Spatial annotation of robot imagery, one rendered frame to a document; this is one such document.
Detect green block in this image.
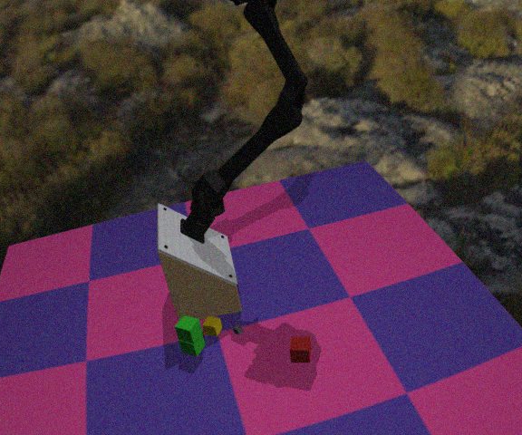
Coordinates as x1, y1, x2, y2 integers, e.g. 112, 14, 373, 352
179, 334, 205, 356
174, 315, 202, 344

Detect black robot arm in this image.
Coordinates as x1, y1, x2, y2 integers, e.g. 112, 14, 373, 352
180, 0, 308, 244

